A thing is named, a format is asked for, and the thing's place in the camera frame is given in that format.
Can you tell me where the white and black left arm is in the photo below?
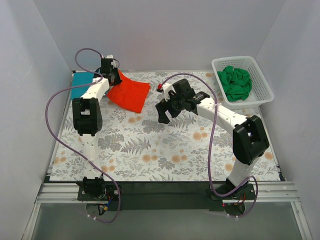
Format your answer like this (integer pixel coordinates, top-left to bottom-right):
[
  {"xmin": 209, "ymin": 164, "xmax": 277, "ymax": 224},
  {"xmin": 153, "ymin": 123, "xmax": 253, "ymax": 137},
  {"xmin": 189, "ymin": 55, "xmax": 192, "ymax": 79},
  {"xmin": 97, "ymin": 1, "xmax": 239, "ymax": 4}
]
[{"xmin": 72, "ymin": 55, "xmax": 121, "ymax": 200}]

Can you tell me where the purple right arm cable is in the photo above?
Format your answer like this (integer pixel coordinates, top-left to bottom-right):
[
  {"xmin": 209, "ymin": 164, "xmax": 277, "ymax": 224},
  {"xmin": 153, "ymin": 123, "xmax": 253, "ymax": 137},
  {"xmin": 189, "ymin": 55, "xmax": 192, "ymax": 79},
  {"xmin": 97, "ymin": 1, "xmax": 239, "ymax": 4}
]
[{"xmin": 156, "ymin": 72, "xmax": 260, "ymax": 219}]

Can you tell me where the folded teal t shirt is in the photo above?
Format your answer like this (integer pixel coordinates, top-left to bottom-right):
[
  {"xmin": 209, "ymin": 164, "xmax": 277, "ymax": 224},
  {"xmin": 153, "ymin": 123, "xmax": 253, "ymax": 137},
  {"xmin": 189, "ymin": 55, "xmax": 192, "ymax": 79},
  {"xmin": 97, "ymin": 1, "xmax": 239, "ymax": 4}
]
[{"xmin": 70, "ymin": 72, "xmax": 94, "ymax": 100}]

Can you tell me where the crumpled green t shirt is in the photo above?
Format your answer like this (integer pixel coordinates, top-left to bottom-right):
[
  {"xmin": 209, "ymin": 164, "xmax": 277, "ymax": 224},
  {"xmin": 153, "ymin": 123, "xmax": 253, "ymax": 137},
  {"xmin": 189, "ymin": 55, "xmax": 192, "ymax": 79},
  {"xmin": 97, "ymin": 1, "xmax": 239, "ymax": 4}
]
[{"xmin": 217, "ymin": 65, "xmax": 252, "ymax": 102}]

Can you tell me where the white plastic basket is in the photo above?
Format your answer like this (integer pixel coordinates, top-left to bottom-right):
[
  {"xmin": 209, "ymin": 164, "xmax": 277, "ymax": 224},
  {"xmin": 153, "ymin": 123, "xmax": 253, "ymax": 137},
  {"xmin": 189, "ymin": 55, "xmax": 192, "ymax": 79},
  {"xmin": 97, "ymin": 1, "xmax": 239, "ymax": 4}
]
[{"xmin": 211, "ymin": 56, "xmax": 274, "ymax": 110}]

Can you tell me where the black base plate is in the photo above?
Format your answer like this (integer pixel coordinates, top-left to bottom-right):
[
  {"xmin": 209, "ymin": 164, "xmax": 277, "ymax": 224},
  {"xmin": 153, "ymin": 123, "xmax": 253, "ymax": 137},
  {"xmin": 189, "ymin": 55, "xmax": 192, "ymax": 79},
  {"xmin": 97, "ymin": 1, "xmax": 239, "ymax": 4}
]
[{"xmin": 76, "ymin": 179, "xmax": 256, "ymax": 214}]

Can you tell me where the orange t shirt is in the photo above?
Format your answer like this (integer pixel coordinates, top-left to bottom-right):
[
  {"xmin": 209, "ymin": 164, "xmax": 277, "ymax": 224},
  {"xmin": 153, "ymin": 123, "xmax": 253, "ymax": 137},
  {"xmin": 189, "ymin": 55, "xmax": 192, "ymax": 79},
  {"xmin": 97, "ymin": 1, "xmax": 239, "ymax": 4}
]
[{"xmin": 106, "ymin": 70, "xmax": 150, "ymax": 114}]

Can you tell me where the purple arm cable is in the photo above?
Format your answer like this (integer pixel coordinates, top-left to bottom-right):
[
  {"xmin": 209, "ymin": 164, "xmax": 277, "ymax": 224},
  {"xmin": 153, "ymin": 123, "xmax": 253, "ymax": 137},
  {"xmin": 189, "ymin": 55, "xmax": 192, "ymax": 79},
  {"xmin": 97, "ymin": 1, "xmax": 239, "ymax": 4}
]
[
  {"xmin": 44, "ymin": 47, "xmax": 122, "ymax": 224},
  {"xmin": 156, "ymin": 72, "xmax": 260, "ymax": 219}
]

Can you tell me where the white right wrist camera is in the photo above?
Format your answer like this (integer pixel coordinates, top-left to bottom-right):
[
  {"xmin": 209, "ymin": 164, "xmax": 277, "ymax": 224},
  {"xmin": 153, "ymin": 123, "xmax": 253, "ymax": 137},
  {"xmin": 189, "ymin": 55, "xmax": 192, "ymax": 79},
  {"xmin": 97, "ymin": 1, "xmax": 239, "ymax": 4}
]
[{"xmin": 156, "ymin": 83, "xmax": 176, "ymax": 101}]

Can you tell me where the aluminium frame rail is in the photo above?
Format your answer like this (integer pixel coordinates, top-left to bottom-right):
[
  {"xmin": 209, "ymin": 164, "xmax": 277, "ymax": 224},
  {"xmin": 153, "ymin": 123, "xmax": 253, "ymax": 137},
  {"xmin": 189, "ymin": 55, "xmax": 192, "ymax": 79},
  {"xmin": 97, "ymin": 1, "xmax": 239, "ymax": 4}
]
[{"xmin": 36, "ymin": 181, "xmax": 301, "ymax": 203}]

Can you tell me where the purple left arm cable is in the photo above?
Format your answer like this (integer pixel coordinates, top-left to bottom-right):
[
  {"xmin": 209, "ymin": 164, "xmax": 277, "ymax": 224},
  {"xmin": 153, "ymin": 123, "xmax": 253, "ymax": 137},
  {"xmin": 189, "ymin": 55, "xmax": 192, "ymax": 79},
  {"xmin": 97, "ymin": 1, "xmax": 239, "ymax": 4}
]
[{"xmin": 44, "ymin": 47, "xmax": 122, "ymax": 224}]

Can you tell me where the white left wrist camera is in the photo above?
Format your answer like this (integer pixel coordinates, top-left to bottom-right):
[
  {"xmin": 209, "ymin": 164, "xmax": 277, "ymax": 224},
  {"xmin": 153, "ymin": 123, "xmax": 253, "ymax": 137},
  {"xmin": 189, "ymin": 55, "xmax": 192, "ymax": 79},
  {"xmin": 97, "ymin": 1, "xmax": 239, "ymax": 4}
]
[{"xmin": 104, "ymin": 54, "xmax": 119, "ymax": 69}]

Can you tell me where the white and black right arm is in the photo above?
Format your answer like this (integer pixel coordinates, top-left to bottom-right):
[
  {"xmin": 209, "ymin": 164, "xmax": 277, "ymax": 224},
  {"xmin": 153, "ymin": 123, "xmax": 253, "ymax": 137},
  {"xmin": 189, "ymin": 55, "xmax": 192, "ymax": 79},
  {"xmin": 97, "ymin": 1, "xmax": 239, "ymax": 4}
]
[{"xmin": 155, "ymin": 79, "xmax": 270, "ymax": 198}]

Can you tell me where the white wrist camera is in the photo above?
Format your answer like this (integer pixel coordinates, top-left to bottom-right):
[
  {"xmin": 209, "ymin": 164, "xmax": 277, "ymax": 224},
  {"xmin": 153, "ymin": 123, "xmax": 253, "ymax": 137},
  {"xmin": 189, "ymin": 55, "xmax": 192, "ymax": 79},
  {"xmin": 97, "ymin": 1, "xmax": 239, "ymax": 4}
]
[
  {"xmin": 104, "ymin": 54, "xmax": 119, "ymax": 69},
  {"xmin": 156, "ymin": 83, "xmax": 176, "ymax": 101}
]

